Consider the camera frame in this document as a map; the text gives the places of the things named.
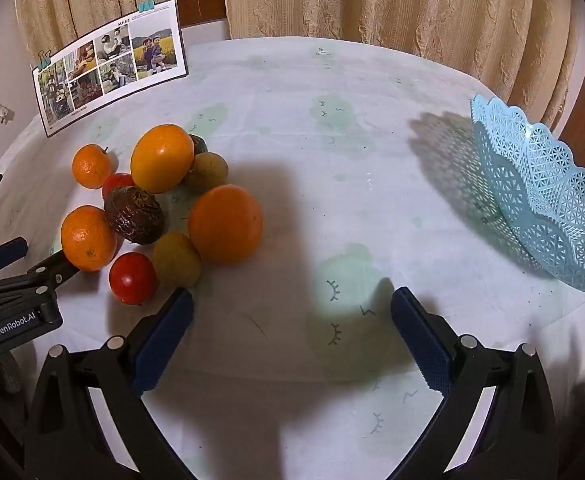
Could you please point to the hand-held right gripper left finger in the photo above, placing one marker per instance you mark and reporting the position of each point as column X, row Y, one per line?
column 165, row 345

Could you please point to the beige embossed curtain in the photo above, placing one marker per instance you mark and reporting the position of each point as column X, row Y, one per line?
column 397, row 0
column 87, row 0

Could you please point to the light blue plastic lattice basket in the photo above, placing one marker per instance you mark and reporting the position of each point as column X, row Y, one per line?
column 537, row 200

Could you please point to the teal binder clip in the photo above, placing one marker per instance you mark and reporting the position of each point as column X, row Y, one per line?
column 147, row 4
column 45, row 61

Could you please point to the dark green round fruit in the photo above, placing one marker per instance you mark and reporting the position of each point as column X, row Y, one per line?
column 200, row 144

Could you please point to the photo collage card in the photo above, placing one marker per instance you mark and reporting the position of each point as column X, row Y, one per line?
column 112, row 65

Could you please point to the yellow-green round fruit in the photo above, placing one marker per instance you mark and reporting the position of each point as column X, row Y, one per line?
column 207, row 172
column 176, row 259

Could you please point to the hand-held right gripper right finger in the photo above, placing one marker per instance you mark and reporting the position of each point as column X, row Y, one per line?
column 422, row 342

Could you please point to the dark purple passion fruit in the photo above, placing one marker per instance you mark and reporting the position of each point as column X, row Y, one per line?
column 133, row 215

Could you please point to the large orange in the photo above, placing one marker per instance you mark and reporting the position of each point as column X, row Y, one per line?
column 225, row 224
column 162, row 157

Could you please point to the small mandarin orange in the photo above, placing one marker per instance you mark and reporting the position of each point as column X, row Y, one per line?
column 88, row 237
column 91, row 166

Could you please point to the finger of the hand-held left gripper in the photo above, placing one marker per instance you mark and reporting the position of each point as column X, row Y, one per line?
column 5, row 254
column 60, row 270

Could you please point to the red tomato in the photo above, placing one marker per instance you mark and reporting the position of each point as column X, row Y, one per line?
column 133, row 278
column 116, row 184

